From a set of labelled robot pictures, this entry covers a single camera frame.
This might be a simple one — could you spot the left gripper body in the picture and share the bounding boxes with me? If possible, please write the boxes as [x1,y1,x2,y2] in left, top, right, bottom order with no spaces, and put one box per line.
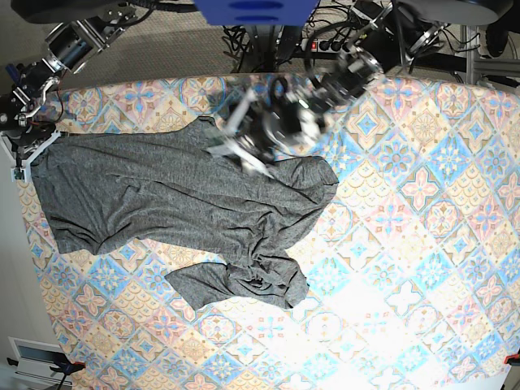
[206,87,332,177]

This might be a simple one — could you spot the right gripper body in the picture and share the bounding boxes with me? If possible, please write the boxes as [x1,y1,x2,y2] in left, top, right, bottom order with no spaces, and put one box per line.
[1,85,61,181]

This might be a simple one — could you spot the grey t-shirt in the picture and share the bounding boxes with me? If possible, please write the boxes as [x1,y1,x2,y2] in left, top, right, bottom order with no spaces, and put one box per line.
[32,119,339,310]

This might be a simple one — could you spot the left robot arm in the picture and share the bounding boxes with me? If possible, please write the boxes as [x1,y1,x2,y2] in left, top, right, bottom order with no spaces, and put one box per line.
[206,2,446,175]

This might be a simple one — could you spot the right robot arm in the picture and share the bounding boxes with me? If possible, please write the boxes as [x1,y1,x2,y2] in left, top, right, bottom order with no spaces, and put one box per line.
[1,1,161,182]

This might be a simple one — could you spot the red black clamp left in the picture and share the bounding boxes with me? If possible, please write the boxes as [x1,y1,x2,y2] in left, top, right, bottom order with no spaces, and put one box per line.
[1,63,28,132]

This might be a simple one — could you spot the power strip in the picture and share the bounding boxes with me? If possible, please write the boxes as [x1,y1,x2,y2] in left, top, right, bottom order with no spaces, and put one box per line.
[292,38,385,60]

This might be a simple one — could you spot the patterned tablecloth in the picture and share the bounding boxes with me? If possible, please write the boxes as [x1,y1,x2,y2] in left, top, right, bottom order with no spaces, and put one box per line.
[17,79,519,389]

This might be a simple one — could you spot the red clamp bottom left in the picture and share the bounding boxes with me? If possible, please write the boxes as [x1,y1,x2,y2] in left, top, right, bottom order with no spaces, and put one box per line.
[50,361,85,377]

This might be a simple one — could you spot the red clamp bottom right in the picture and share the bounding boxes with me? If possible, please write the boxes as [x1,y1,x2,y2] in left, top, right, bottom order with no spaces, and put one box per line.
[504,352,520,367]

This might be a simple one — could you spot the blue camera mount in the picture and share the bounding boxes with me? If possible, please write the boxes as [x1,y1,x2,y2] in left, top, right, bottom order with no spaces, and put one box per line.
[193,0,319,26]

